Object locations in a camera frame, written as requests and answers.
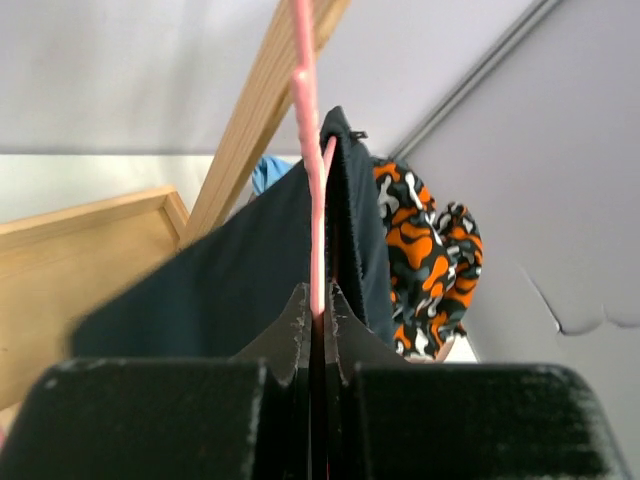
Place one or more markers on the light blue shorts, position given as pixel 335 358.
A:
pixel 268 170

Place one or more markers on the pink hanger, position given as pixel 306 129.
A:
pixel 304 90

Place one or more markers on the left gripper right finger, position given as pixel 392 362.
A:
pixel 393 419

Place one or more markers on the wooden clothes rack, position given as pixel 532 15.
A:
pixel 56 266

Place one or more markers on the orange camouflage shorts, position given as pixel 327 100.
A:
pixel 435 260

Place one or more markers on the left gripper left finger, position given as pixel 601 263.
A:
pixel 246 417

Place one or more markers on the black shorts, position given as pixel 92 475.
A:
pixel 223 291

